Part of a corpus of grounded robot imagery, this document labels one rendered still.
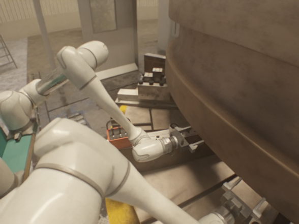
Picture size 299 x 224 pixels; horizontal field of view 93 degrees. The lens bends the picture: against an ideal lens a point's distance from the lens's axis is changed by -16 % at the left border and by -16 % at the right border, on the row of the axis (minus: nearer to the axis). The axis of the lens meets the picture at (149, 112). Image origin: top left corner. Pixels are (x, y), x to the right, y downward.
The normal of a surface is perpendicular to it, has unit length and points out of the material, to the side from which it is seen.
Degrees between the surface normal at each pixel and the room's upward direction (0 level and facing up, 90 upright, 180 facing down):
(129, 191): 71
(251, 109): 62
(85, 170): 47
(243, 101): 67
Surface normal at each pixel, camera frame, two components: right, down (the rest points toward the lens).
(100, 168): 0.85, -0.42
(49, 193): 0.27, -0.78
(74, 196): 0.71, -0.62
